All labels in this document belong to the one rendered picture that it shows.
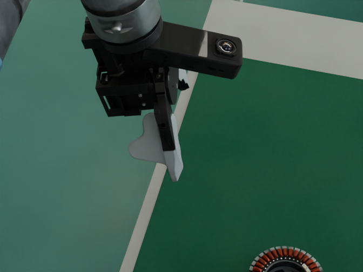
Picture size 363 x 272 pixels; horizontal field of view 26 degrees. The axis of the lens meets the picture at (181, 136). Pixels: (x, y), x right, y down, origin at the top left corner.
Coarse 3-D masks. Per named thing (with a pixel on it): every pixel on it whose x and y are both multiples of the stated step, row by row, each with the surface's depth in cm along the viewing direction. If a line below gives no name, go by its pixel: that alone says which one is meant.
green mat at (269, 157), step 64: (256, 64) 143; (192, 128) 134; (256, 128) 134; (320, 128) 134; (192, 192) 126; (256, 192) 126; (320, 192) 126; (192, 256) 119; (256, 256) 119; (320, 256) 119
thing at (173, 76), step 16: (160, 16) 83; (160, 32) 83; (96, 48) 87; (112, 48) 82; (128, 48) 82; (144, 48) 82; (112, 64) 86; (128, 64) 87; (144, 64) 86; (112, 80) 87; (128, 80) 87; (144, 80) 86; (160, 80) 86; (176, 80) 91; (112, 96) 90; (128, 96) 89; (144, 96) 89; (176, 96) 91; (112, 112) 91; (128, 112) 91
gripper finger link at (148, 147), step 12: (144, 120) 90; (144, 132) 91; (156, 132) 91; (132, 144) 92; (144, 144) 91; (156, 144) 91; (132, 156) 92; (144, 156) 92; (156, 156) 92; (168, 156) 91; (180, 156) 92; (168, 168) 92; (180, 168) 93
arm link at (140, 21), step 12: (156, 0) 81; (132, 12) 78; (144, 12) 79; (156, 12) 81; (96, 24) 80; (108, 24) 79; (120, 24) 79; (132, 24) 79; (144, 24) 80; (108, 36) 81; (120, 36) 80; (132, 36) 80
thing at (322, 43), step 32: (224, 0) 154; (224, 32) 149; (256, 32) 149; (288, 32) 149; (320, 32) 149; (352, 32) 149; (288, 64) 144; (320, 64) 144; (352, 64) 144; (128, 256) 119
